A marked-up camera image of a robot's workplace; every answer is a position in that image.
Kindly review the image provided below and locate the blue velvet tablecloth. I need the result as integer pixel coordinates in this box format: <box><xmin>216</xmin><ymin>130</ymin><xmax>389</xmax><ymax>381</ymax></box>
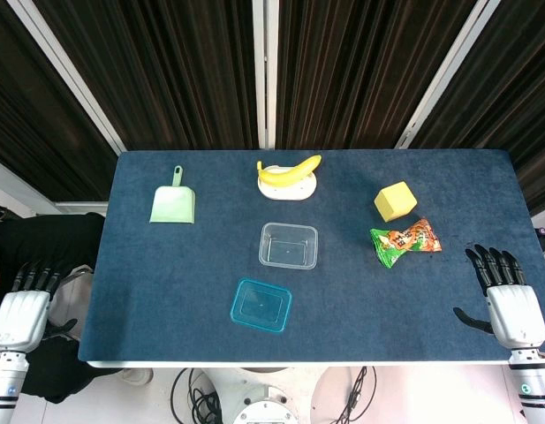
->
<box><xmin>77</xmin><ymin>148</ymin><xmax>545</xmax><ymax>364</ymax></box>

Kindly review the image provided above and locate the white round plate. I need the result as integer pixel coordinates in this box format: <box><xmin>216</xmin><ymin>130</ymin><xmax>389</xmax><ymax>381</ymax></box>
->
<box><xmin>257</xmin><ymin>163</ymin><xmax>318</xmax><ymax>202</ymax></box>

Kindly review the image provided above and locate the white grey robot base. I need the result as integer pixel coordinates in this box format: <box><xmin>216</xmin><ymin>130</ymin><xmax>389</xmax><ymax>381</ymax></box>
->
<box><xmin>231</xmin><ymin>366</ymin><xmax>299</xmax><ymax>424</ymax></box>

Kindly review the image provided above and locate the white frame post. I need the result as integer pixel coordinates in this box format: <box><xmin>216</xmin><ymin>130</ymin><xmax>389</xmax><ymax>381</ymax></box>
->
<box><xmin>253</xmin><ymin>0</ymin><xmax>280</xmax><ymax>150</ymax></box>
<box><xmin>6</xmin><ymin>0</ymin><xmax>132</xmax><ymax>155</ymax></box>
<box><xmin>394</xmin><ymin>0</ymin><xmax>508</xmax><ymax>149</ymax></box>

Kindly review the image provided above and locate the white shoe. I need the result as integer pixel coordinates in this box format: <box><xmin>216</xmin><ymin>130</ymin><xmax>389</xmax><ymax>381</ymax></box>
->
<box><xmin>121</xmin><ymin>367</ymin><xmax>155</xmax><ymax>386</ymax></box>

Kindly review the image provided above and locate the teal-rimmed clear plastic lid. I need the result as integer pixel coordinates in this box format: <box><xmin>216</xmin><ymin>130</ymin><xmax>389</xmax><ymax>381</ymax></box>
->
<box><xmin>229</xmin><ymin>276</ymin><xmax>293</xmax><ymax>333</ymax></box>

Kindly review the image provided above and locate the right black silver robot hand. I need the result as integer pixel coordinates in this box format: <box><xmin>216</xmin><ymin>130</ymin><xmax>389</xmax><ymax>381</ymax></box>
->
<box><xmin>452</xmin><ymin>244</ymin><xmax>545</xmax><ymax>354</ymax></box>

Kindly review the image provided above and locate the black floor cable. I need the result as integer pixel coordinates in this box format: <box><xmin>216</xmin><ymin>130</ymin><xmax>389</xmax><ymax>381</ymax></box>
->
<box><xmin>171</xmin><ymin>366</ymin><xmax>223</xmax><ymax>424</ymax></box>
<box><xmin>337</xmin><ymin>365</ymin><xmax>380</xmax><ymax>424</ymax></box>

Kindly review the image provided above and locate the green orange snack bag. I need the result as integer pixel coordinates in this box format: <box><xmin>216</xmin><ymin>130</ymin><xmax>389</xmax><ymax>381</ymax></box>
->
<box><xmin>369</xmin><ymin>217</ymin><xmax>443</xmax><ymax>269</ymax></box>

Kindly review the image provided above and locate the black clothing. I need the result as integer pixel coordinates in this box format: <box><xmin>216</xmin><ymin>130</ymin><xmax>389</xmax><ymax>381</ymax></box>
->
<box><xmin>0</xmin><ymin>213</ymin><xmax>123</xmax><ymax>404</ymax></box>

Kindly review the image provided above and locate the yellow sponge cube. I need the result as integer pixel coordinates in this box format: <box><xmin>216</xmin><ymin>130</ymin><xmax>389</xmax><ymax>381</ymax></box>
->
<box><xmin>374</xmin><ymin>179</ymin><xmax>418</xmax><ymax>223</ymax></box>

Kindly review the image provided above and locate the white bag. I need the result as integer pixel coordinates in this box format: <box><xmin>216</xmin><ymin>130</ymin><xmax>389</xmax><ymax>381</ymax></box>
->
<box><xmin>49</xmin><ymin>264</ymin><xmax>95</xmax><ymax>342</ymax></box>

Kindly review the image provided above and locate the clear plastic container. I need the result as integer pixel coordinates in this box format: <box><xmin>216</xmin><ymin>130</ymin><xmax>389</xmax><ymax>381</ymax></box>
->
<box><xmin>258</xmin><ymin>222</ymin><xmax>318</xmax><ymax>269</ymax></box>

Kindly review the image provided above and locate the yellow banana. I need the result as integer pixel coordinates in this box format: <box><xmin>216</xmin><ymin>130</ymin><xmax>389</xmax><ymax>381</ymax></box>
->
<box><xmin>255</xmin><ymin>154</ymin><xmax>322</xmax><ymax>186</ymax></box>

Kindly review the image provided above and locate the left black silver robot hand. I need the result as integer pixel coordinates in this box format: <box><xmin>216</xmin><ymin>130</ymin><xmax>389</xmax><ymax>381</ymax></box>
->
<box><xmin>0</xmin><ymin>259</ymin><xmax>79</xmax><ymax>354</ymax></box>

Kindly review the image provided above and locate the light green plastic dustpan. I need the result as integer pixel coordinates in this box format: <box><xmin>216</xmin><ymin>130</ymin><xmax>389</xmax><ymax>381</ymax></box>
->
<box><xmin>148</xmin><ymin>165</ymin><xmax>197</xmax><ymax>225</ymax></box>

